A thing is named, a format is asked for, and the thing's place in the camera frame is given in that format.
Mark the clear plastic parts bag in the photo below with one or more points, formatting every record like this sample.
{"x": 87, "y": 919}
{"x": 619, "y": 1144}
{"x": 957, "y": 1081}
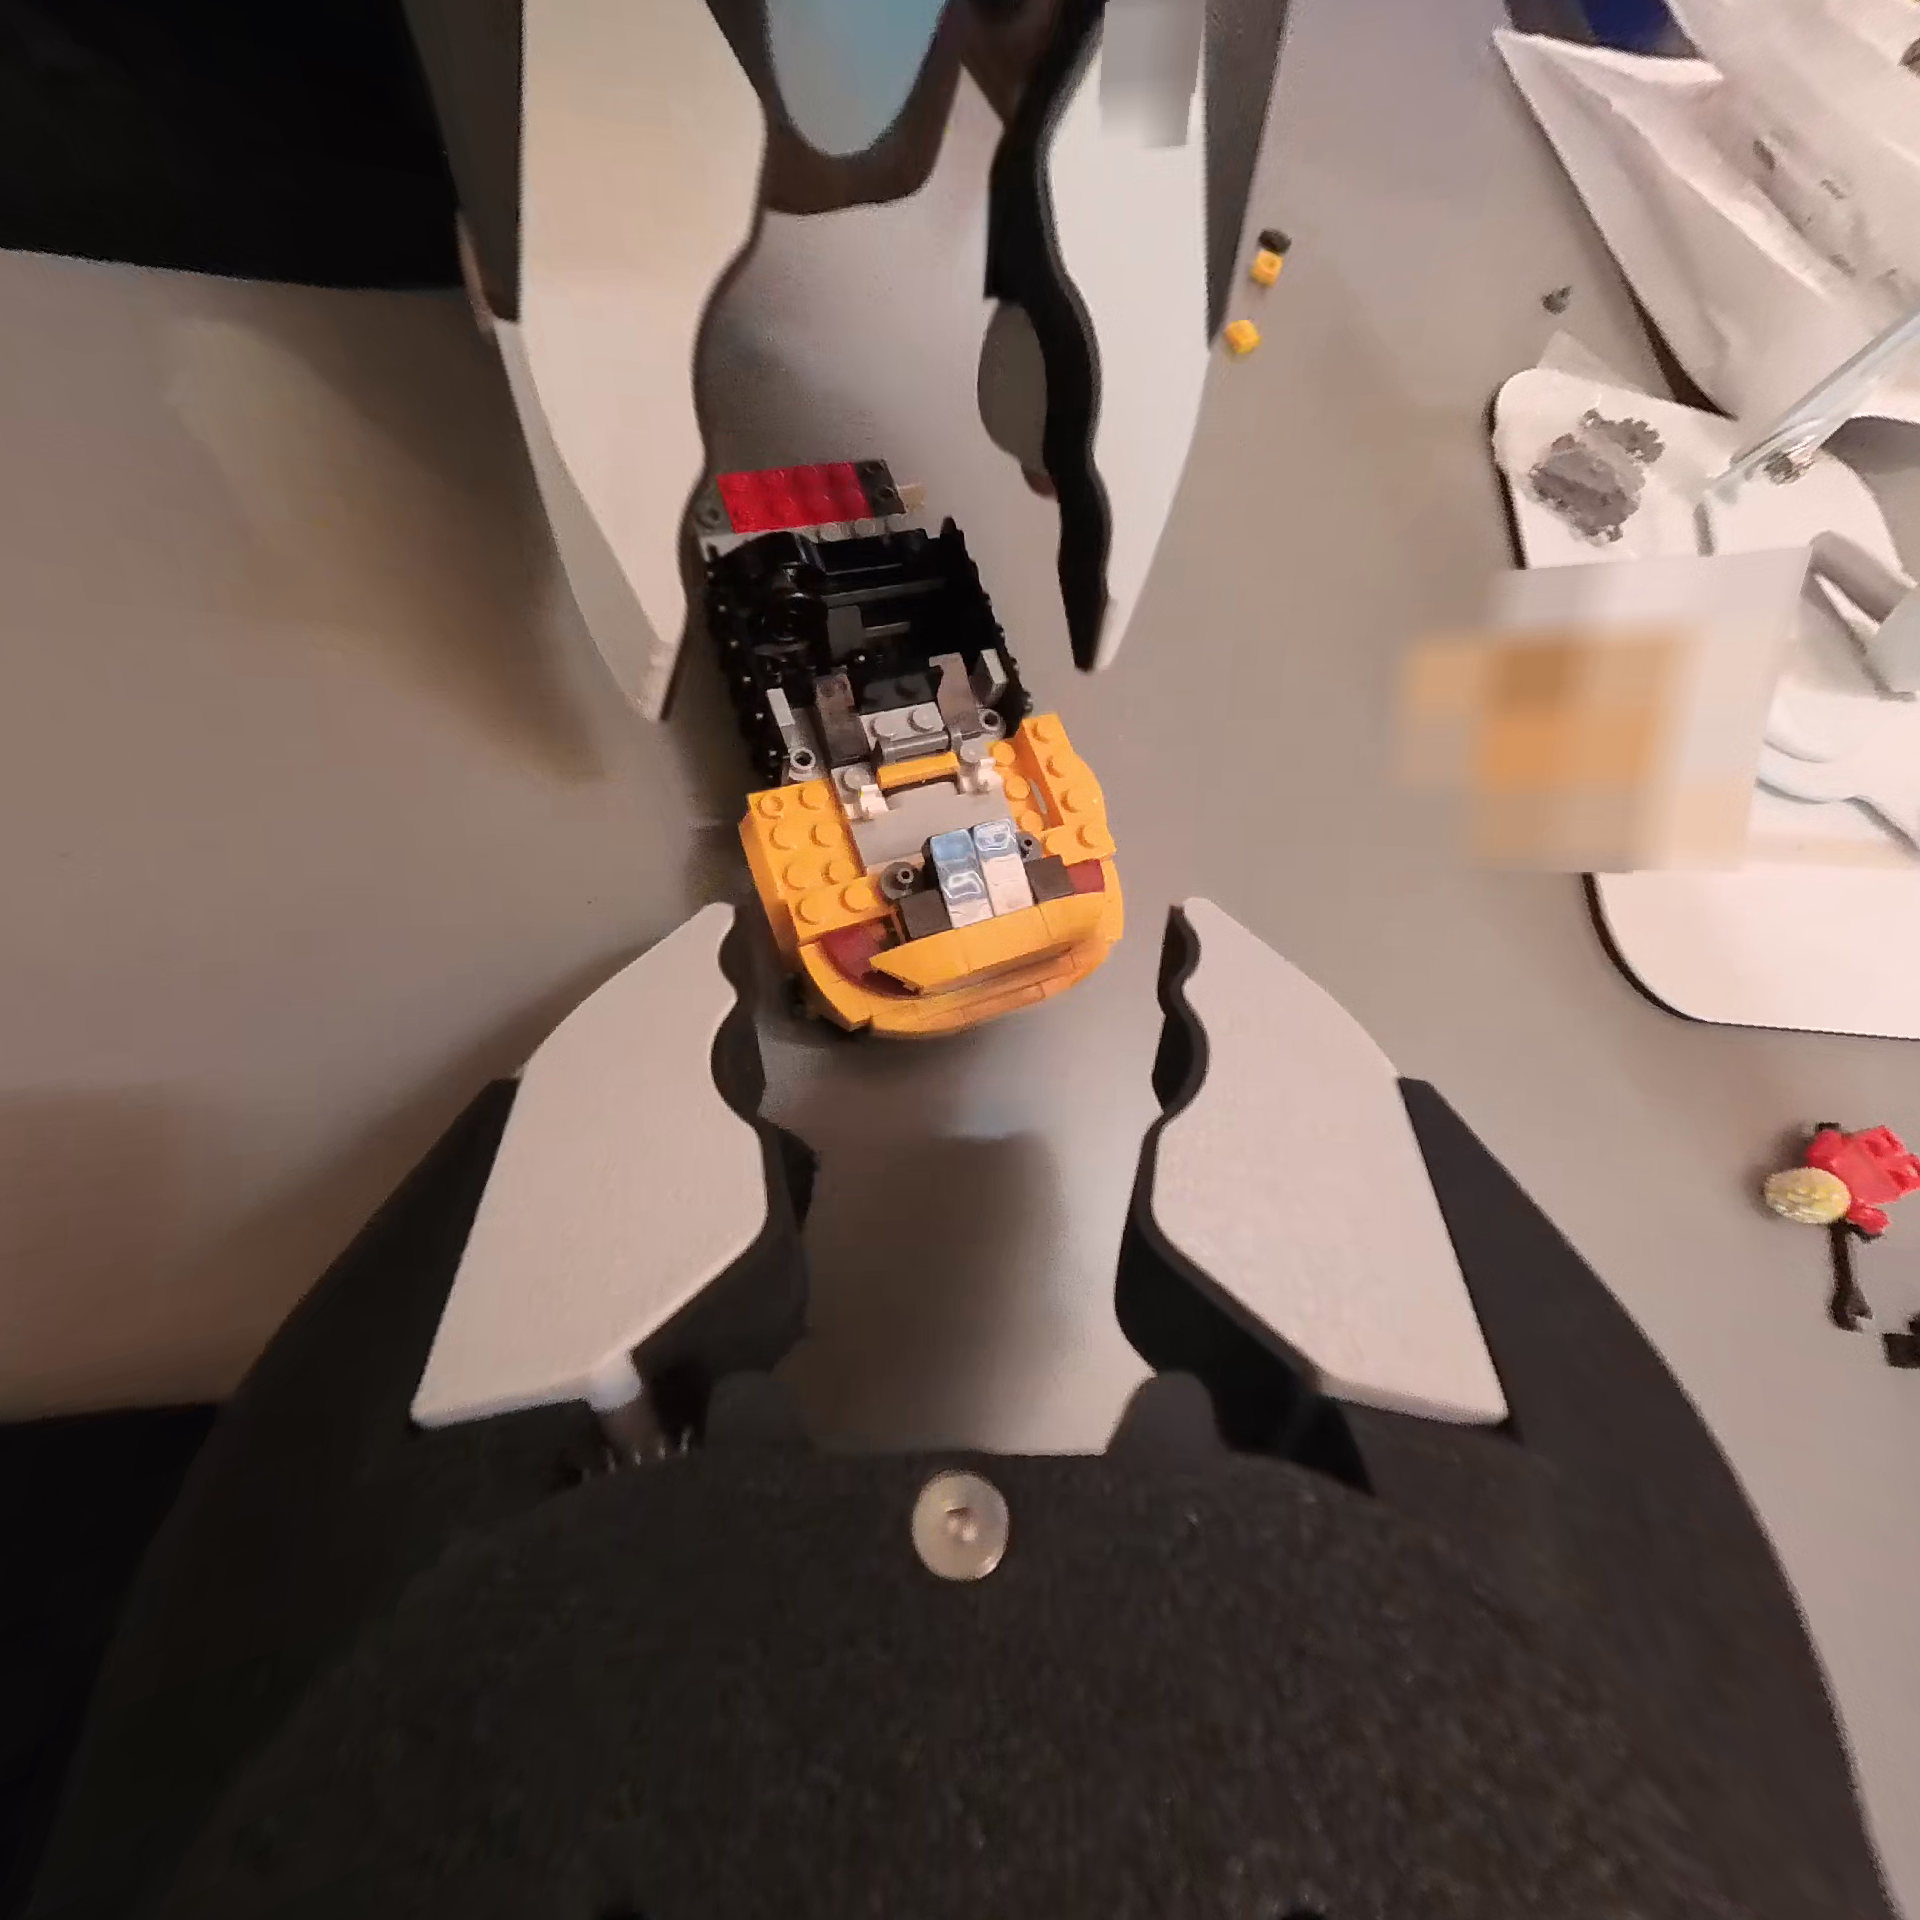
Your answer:
{"x": 1590, "y": 464}

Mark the white rounded board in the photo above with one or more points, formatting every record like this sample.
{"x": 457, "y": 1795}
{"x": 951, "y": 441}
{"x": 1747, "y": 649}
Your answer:
{"x": 1725, "y": 960}

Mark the white printed paper bag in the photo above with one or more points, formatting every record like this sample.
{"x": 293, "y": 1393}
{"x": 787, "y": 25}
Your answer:
{"x": 1829, "y": 90}
{"x": 1650, "y": 180}

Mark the orange and black lego car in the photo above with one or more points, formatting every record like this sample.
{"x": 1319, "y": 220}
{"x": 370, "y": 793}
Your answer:
{"x": 931, "y": 900}

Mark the white book stand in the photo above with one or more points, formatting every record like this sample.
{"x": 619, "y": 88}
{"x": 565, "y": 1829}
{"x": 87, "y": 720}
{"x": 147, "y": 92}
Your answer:
{"x": 1846, "y": 404}

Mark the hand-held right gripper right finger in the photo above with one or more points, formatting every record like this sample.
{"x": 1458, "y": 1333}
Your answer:
{"x": 1319, "y": 1201}

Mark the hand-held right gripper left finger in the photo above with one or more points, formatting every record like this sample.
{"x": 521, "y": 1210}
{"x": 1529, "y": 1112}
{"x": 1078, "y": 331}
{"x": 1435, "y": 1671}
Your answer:
{"x": 599, "y": 1201}

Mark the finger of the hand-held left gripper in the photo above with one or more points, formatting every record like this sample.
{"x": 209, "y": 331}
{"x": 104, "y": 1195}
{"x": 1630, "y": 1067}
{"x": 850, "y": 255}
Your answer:
{"x": 616, "y": 225}
{"x": 1154, "y": 376}

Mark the red lego minifigure parts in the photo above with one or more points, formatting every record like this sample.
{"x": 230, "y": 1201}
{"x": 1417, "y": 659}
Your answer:
{"x": 1862, "y": 1171}

